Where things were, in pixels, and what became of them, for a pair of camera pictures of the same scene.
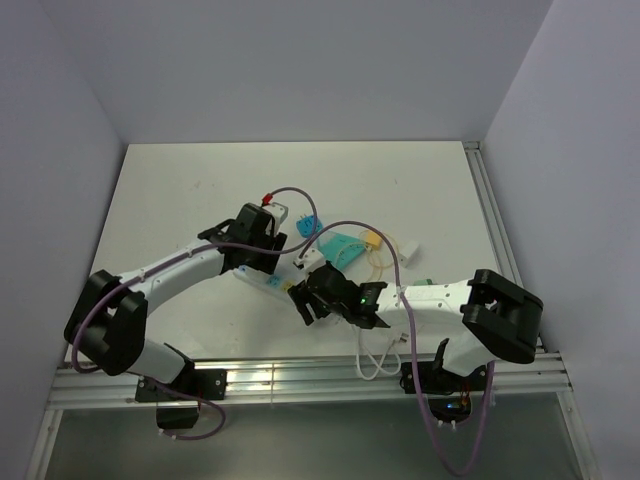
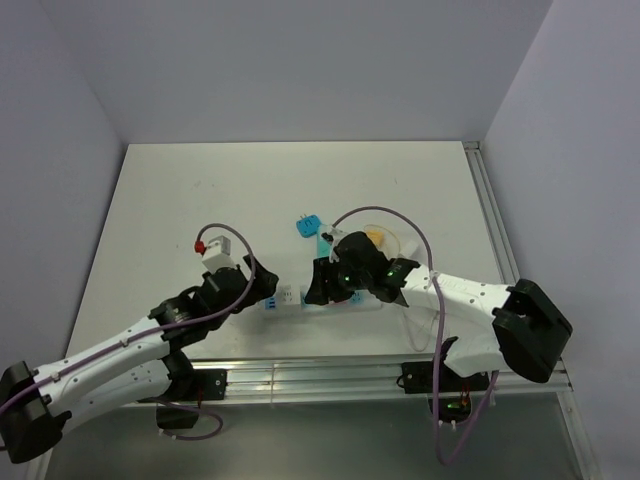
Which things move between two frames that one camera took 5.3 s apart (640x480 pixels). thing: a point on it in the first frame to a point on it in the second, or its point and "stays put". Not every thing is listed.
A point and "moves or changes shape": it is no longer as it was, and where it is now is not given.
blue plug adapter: x=305 y=226 stays put
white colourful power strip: x=270 y=283 moves or changes shape
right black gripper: x=301 y=295 to x=320 y=291
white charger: x=405 y=250 stays put
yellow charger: x=373 y=239 stays put
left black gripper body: x=270 y=241 to x=217 y=321
